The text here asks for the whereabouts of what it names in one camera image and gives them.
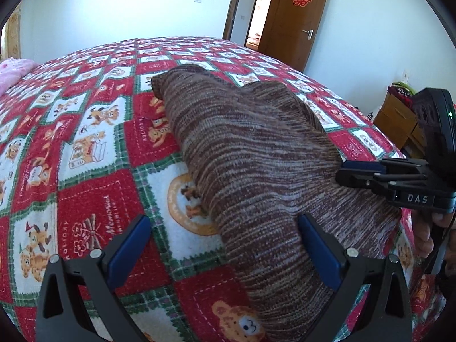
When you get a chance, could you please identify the person's right hand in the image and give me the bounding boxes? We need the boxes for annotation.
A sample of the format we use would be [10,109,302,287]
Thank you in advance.
[411,207,456,273]

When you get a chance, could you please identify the brown wooden door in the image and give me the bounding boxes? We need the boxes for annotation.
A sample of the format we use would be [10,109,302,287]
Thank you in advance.
[257,0,333,74]

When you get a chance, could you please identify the yellow curtain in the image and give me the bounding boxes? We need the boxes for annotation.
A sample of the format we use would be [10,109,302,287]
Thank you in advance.
[3,9,23,60]

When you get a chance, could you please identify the wooden nightstand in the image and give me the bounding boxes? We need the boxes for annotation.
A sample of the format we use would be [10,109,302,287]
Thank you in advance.
[372,91,428,157]

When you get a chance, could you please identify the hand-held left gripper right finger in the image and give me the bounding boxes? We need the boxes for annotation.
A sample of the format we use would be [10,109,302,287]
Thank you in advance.
[298,214,414,342]

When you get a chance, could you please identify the brown striped knit sweater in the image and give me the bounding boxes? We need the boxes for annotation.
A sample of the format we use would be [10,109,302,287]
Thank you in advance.
[150,63,403,342]

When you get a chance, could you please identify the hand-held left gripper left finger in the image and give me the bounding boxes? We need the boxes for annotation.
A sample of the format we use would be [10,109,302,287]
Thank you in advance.
[36,215,154,342]

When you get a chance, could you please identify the pink pillow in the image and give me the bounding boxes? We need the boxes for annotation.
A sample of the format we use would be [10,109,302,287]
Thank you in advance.
[0,57,38,95]

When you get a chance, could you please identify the pile of colourful clothes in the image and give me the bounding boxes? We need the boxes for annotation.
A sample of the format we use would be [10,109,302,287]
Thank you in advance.
[388,81,418,110]

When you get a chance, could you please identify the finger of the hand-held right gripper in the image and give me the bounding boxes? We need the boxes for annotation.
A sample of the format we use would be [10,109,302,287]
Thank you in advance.
[335,169,428,200]
[340,158,430,179]

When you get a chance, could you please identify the red checkered printed blanket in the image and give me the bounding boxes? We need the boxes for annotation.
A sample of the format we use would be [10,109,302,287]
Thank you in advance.
[0,36,449,342]

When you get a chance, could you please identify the door frame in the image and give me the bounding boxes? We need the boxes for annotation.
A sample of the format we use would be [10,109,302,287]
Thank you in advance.
[223,0,247,48]

